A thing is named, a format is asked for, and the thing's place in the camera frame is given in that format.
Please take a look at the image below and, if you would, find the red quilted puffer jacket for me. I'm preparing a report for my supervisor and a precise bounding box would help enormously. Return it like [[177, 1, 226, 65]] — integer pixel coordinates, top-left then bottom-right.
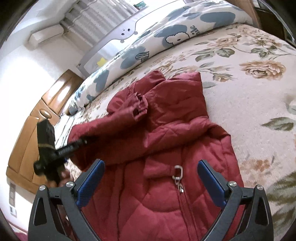
[[68, 71, 243, 240]]

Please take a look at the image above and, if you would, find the window curtain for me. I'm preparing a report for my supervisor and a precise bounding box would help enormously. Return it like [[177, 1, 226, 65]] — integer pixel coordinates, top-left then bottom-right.
[[60, 0, 139, 49]]

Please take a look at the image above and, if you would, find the white air conditioner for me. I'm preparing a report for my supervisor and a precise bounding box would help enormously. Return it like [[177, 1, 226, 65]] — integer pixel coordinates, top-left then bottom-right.
[[28, 25, 64, 49]]

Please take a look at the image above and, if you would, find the wooden headboard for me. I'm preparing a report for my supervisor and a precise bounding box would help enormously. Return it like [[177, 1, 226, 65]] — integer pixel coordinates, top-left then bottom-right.
[[6, 69, 83, 194]]

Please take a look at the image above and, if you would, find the blue and white duvet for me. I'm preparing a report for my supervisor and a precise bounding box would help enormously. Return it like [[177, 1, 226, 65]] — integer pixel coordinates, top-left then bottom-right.
[[68, 1, 253, 115]]

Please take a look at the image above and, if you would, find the person's left hand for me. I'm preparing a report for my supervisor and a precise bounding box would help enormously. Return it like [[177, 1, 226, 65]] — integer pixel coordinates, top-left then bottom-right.
[[58, 169, 73, 187]]

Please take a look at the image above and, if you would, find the floral bed blanket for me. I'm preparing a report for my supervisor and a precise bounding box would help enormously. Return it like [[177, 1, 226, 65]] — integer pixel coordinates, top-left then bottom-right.
[[55, 24, 295, 240]]

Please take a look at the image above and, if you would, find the grey bed guard rail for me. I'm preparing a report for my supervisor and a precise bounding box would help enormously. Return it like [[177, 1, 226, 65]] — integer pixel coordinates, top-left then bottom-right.
[[77, 1, 185, 77]]

